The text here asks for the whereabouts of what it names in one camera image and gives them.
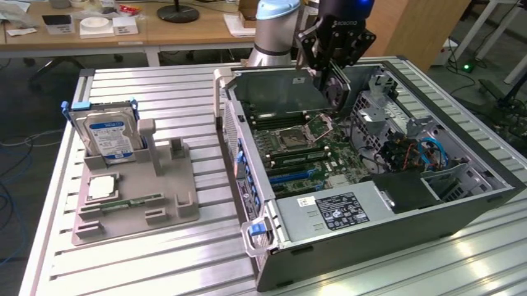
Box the open black PC case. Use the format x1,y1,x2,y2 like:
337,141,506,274
213,60,527,293

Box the silver drive cage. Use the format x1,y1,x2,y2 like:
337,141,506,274
351,89,414,155

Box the blue expansion slot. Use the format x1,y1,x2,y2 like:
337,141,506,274
267,168,319,186

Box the open socket cover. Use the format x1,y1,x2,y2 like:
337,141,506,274
306,113,335,140

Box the silver CPU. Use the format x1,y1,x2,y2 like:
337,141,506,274
87,176,118,199

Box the hard disk in blue caddy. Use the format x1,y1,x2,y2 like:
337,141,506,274
60,97,143,166

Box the white tape roll box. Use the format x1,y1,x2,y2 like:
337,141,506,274
79,17,116,39

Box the black RAM slots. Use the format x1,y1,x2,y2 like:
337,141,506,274
249,112,309,130

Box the black chair base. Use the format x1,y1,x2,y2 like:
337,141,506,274
23,57,86,91

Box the small white box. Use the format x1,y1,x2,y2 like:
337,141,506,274
111,16,139,36

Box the wooden cabinet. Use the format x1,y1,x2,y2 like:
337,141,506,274
358,0,473,72

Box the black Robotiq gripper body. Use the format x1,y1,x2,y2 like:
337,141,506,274
315,0,377,47

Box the blue floor cable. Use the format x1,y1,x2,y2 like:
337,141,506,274
0,181,34,265

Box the grey parts rack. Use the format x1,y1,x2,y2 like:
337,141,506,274
70,118,202,247

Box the blue wire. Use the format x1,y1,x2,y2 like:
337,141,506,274
414,138,451,172

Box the green motherboard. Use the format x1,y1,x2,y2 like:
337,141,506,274
247,106,371,199

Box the CPU socket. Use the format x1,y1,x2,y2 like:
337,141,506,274
275,126,315,152

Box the grey power supply unit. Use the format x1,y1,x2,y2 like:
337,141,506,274
275,181,397,243

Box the black round lamp base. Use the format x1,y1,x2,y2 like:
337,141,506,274
156,4,202,24

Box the black and white box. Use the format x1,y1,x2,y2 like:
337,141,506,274
42,14,76,36

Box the green RAM stick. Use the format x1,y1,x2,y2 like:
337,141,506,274
100,197,147,212

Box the black graphics card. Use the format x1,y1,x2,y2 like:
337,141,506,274
319,60,354,111

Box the white paper stack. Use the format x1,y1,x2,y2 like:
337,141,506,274
223,14,259,38

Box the wooden desk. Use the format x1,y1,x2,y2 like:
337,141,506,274
0,0,371,59

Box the white table frame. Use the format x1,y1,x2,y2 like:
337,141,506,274
451,0,527,84

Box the grey disk bay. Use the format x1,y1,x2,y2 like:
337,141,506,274
419,163,495,204

